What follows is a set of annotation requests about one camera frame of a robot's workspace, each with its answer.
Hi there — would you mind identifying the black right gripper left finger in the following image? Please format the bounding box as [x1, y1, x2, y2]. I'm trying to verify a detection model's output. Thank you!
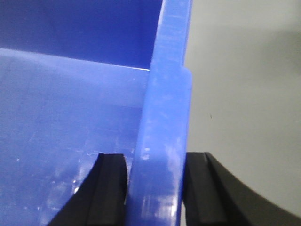
[49, 153, 127, 226]

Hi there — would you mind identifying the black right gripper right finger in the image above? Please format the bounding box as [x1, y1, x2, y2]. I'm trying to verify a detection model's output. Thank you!
[183, 153, 301, 226]

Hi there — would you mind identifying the large blue plastic bin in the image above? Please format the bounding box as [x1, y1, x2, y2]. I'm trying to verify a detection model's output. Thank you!
[0, 0, 192, 226]

